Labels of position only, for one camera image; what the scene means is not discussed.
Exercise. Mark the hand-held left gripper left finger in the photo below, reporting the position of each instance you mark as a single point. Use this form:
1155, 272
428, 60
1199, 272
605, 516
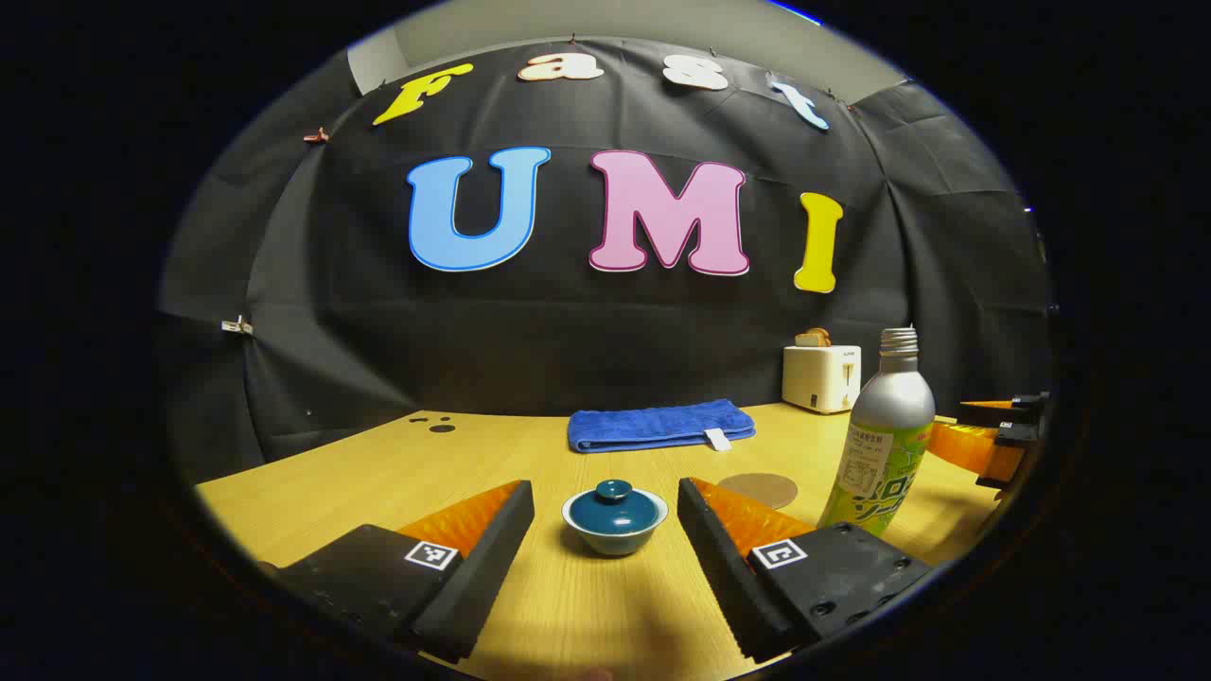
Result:
482, 567

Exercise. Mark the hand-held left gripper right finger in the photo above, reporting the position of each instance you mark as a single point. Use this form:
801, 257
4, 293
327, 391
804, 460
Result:
721, 567

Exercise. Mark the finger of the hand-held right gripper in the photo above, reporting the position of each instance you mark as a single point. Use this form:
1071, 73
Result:
1026, 409
965, 446

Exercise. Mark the silver green water bottle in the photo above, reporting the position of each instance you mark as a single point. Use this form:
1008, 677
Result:
889, 407

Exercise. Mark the round brown coaster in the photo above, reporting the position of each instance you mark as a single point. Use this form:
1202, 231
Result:
766, 490

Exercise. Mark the white teacup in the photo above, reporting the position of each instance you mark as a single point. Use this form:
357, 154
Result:
615, 546

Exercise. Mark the teal teacup lid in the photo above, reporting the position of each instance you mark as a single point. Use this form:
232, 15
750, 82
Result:
615, 511

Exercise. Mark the blue folded towel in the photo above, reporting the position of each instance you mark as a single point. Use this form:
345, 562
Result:
653, 426

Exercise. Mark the white toaster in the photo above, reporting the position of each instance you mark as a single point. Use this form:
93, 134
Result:
818, 378

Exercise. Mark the toast slice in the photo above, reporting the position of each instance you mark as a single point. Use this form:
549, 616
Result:
814, 338

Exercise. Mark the black backdrop cloth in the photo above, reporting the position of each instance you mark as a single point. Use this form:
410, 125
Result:
568, 331

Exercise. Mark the white backdrop clip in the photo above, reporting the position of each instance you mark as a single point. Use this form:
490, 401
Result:
236, 327

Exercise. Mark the red backdrop clip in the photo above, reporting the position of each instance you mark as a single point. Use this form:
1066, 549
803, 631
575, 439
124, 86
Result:
316, 137

